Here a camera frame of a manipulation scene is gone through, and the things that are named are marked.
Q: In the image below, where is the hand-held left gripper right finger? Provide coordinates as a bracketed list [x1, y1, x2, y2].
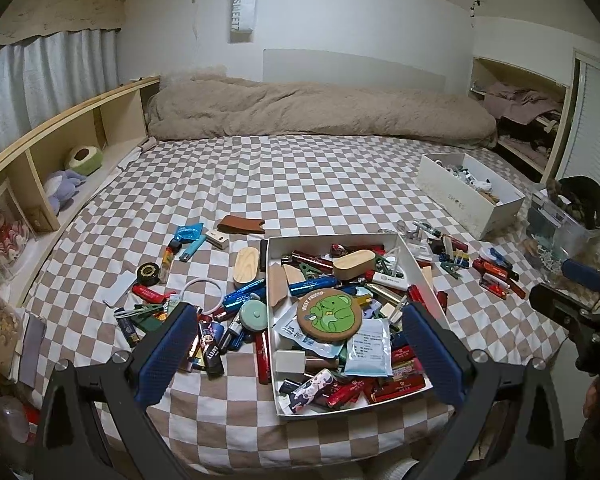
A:
[401, 301, 566, 480]

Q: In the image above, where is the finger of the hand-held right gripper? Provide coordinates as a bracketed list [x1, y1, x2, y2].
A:
[529, 282, 600, 333]
[561, 258, 600, 293]

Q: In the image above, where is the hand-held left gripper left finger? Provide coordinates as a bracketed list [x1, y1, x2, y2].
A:
[34, 301, 199, 480]

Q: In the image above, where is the heap of assorted small goods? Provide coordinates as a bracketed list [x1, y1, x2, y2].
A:
[272, 242, 448, 413]
[114, 280, 268, 378]
[395, 220, 528, 301]

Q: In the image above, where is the white shallow box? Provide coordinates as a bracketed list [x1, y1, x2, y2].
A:
[266, 232, 456, 418]

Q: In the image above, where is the navy box gold end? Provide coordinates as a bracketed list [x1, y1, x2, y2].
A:
[120, 317, 142, 347]

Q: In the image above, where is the clear plastic bin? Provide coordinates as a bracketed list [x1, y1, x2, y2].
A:
[526, 187, 600, 271]

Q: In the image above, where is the red lighter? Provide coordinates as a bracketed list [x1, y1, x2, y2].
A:
[131, 285, 163, 303]

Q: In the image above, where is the crinkled white packet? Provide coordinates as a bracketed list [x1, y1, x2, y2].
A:
[344, 317, 393, 378]

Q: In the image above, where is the black round hat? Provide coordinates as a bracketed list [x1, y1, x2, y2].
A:
[545, 176, 600, 231]

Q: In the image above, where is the white flat card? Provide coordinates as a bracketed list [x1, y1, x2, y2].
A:
[104, 271, 137, 307]

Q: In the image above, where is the black tape roll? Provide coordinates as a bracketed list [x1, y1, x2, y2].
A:
[136, 262, 161, 286]

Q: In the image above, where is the white rectangular case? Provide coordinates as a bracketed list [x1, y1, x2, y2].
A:
[371, 270, 410, 291]

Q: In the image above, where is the mint round case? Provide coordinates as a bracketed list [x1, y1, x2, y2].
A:
[237, 300, 267, 332]

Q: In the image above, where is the red tube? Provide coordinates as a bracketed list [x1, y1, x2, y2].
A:
[256, 330, 271, 385]

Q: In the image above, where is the light blue lighter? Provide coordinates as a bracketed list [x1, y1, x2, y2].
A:
[180, 240, 207, 262]

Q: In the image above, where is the wooden oval box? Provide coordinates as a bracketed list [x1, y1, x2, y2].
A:
[332, 256, 377, 281]
[233, 246, 259, 289]

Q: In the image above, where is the white foam block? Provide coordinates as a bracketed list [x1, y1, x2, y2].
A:
[274, 349, 306, 373]

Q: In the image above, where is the closet alcove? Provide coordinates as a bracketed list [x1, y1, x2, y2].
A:
[469, 56, 571, 181]

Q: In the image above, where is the blue white mask packet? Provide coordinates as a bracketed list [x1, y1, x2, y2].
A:
[271, 317, 346, 356]

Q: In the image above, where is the cartoon print tube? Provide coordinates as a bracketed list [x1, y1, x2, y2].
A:
[286, 369, 335, 403]

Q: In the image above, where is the blue metallic tube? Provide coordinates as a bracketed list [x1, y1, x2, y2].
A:
[288, 276, 337, 297]

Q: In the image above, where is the grey notebook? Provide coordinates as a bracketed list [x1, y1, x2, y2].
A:
[17, 310, 48, 386]

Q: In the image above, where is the brown leather pouch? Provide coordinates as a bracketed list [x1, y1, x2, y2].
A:
[216, 215, 266, 237]

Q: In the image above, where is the white shoe box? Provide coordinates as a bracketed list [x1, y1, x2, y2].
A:
[416, 152, 526, 241]

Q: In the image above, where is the clear plastic bottle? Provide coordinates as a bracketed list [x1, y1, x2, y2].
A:
[0, 395, 33, 466]

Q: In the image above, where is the pile of clothes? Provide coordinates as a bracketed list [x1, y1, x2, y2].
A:
[482, 80, 563, 126]

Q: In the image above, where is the purple plush toy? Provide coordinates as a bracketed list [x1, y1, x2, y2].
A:
[44, 169, 88, 216]

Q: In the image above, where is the clear display box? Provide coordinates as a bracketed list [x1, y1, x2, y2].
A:
[0, 180, 31, 281]

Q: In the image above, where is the green plush toy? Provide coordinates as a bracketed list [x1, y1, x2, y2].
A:
[64, 144, 103, 177]

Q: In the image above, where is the wooden headboard shelf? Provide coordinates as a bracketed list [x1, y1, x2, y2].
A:
[0, 76, 162, 306]

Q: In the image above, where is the beige duvet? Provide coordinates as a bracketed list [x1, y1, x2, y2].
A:
[146, 76, 498, 150]

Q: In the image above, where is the white curtain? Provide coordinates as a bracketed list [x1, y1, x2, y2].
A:
[0, 29, 121, 161]

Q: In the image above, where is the white hanging paper bag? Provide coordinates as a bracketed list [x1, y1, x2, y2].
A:
[229, 0, 258, 43]

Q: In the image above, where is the beige valance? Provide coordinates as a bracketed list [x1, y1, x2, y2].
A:
[0, 0, 127, 48]

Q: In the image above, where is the white plastic ring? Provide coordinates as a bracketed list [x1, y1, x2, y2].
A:
[180, 278, 226, 316]

